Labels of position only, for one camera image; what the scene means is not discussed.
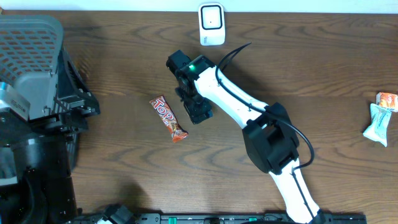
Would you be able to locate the red Top chocolate bar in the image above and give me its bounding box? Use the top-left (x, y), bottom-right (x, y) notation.
top-left (150, 95), bottom-right (188, 142)

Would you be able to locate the teal wet wipes pack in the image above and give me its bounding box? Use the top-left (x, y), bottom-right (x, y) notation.
top-left (363, 103), bottom-right (392, 147)

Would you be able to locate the orange snack packet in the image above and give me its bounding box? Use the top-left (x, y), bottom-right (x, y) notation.
top-left (376, 92), bottom-right (398, 112)

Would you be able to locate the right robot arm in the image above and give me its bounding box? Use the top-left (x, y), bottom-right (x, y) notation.
top-left (166, 50), bottom-right (324, 223)

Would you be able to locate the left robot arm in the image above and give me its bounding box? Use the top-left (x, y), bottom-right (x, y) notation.
top-left (1, 50), bottom-right (136, 223)

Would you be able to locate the white barcode scanner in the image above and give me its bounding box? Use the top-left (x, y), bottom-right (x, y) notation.
top-left (198, 2), bottom-right (226, 46)

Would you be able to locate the grey plastic mesh basket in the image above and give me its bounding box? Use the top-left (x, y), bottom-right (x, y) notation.
top-left (1, 16), bottom-right (79, 177)

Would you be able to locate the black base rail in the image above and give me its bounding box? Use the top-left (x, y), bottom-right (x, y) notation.
top-left (73, 212), bottom-right (368, 224)

